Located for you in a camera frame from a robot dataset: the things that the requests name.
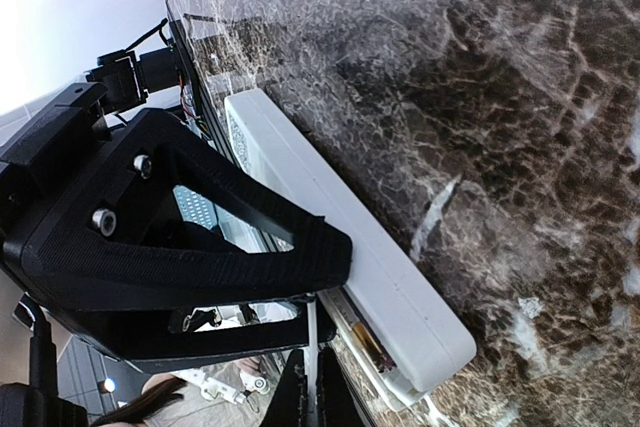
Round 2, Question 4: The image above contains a person dark hair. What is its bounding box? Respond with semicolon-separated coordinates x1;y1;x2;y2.
91;377;186;426

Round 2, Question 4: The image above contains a blue battery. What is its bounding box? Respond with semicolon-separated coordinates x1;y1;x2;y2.
377;353;396;373

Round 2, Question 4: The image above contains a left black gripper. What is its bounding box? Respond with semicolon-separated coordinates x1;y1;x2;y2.
1;82;328;347

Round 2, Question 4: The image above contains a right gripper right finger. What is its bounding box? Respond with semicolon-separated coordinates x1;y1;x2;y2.
316;347;365;427

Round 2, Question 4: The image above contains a white battery cover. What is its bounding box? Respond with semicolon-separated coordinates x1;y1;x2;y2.
305;294;319;404

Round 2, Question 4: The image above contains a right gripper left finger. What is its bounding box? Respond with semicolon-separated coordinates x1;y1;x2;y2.
260;349;306;427

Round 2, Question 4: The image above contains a white remote control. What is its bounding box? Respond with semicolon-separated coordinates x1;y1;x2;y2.
224;89;477;411

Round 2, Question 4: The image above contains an orange battery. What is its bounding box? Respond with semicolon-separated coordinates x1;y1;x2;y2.
352;322;387;370

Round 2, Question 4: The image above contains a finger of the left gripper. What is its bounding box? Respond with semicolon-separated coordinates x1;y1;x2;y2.
64;296;311;361

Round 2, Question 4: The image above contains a black front rail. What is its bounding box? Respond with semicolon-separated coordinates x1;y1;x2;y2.
164;0;291;253

